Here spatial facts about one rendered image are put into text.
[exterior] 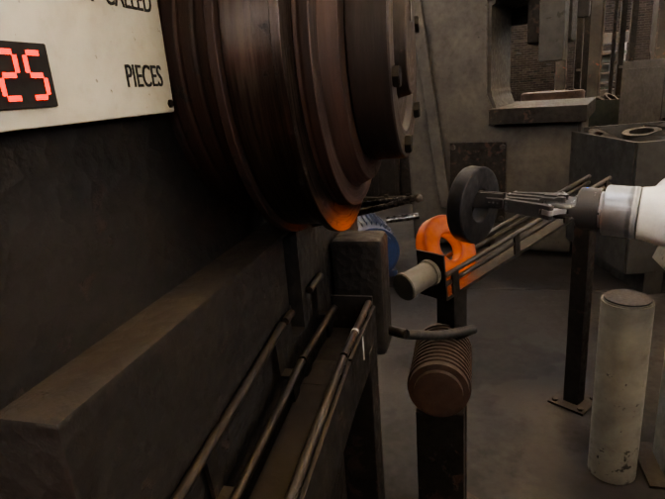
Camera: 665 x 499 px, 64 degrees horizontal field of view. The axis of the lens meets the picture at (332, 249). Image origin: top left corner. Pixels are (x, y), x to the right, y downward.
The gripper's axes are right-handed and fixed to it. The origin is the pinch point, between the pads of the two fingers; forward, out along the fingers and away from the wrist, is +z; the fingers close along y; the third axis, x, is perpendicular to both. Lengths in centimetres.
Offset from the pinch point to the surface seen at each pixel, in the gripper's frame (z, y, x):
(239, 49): 6, -61, 27
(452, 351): 3.5, -6.6, -31.6
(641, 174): -17, 173, -24
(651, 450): -35, 52, -82
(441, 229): 12.2, 7.4, -9.6
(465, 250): 7.6, 10.6, -15.1
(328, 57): 1, -54, 26
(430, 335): 6.7, -10.9, -26.5
